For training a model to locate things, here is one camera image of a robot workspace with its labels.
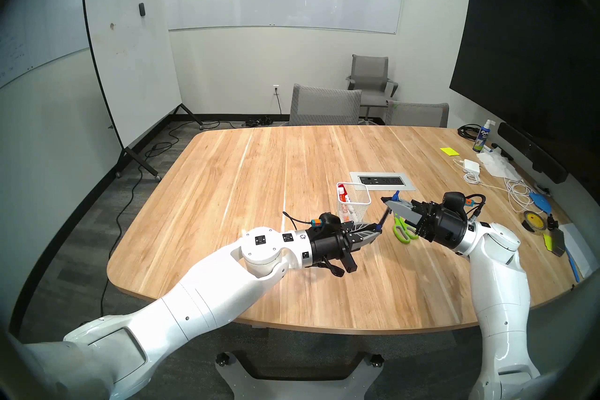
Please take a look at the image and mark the large black wall screen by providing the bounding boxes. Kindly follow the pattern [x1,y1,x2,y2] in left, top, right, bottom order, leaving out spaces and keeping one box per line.
[449,0,600,156]

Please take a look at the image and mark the Expo cleaner spray bottle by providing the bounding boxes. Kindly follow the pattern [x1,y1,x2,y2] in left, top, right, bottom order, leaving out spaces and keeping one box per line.
[472,119,495,153]

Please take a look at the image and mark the black right camera cable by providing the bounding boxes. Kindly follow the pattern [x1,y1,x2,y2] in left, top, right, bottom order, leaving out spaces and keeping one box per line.
[464,194,487,221]

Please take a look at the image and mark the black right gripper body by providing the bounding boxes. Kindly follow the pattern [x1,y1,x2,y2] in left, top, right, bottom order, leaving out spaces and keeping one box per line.
[415,201,470,250]

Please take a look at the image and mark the white paper sheet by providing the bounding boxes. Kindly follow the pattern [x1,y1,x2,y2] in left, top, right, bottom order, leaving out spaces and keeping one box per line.
[560,223,600,280]

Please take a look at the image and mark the green handled scissors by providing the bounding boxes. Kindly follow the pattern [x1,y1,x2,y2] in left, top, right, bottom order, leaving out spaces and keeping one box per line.
[393,213,419,243]

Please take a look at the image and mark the blue pen beside paper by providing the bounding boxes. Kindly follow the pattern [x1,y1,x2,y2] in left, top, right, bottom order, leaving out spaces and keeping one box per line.
[566,247,582,283]

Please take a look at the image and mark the black video sound bar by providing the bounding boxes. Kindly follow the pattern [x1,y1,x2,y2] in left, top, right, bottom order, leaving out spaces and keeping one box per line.
[497,122,569,184]

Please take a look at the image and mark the white crumpled tissue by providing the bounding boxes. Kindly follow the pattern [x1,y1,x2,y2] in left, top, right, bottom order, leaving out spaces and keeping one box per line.
[476,151,523,180]

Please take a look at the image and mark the white mesh pen holder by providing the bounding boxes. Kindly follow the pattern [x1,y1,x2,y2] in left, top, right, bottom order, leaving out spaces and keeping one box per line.
[337,182,372,226]

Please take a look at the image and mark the grey office chair with armrests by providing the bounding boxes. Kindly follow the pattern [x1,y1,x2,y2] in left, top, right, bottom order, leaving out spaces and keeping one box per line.
[346,54,399,123]

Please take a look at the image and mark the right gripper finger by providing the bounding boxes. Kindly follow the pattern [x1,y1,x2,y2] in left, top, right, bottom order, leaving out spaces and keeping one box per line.
[380,196,425,210]
[385,202,423,228]

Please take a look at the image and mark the blue flat object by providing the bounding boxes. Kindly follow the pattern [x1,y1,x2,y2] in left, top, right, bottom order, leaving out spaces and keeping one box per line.
[530,192,556,213]

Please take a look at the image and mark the black left gripper cable loop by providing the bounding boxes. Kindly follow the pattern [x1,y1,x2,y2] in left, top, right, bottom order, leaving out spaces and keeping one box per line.
[312,261,345,277]

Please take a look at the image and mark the black floor cable bundle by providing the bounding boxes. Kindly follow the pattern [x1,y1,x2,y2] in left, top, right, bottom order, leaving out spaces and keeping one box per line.
[241,116,286,128]

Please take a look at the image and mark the white charger cable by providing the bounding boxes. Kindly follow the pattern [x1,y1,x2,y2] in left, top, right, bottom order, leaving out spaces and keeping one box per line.
[452,159,540,214]

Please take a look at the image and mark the black left camera cable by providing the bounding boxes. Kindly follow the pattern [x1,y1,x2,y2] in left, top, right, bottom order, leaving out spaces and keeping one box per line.
[282,211,314,229]

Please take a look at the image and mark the mobile whiteboard on stand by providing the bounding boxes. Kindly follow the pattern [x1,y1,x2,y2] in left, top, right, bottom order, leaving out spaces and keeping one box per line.
[81,0,204,182]

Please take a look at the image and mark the black camera cable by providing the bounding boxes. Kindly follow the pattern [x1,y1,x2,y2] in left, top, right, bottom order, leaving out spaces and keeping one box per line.
[464,194,487,221]
[282,211,314,229]

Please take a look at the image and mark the grey yellow eraser block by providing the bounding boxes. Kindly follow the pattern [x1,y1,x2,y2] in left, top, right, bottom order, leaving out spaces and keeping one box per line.
[544,228,568,258]

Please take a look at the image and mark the wall whiteboard with writing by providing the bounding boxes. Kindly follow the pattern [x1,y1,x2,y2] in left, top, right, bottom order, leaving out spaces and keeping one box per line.
[0,0,143,90]

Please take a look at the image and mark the grey mesh table chair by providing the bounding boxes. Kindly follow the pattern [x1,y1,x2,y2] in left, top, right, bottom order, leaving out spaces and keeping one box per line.
[385,101,450,128]
[289,84,362,126]

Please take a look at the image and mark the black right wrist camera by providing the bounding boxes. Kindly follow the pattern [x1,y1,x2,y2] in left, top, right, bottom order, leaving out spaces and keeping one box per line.
[443,191,469,216]

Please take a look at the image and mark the black yellow tape roll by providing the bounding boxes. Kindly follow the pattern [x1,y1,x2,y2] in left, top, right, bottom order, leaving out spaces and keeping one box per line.
[523,210,549,234]

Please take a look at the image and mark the blue ballpoint pen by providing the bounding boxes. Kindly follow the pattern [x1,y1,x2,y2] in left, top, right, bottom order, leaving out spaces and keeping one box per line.
[377,191,400,231]

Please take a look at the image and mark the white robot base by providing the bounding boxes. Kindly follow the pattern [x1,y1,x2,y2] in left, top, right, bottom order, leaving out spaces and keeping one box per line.
[215,351,385,400]

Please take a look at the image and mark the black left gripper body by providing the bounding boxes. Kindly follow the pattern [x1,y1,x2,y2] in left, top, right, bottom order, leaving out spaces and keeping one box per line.
[308,222,359,275]

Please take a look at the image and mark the silver table power outlet panel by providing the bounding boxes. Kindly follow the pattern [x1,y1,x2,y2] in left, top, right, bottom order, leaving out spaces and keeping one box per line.
[350,172,416,191]

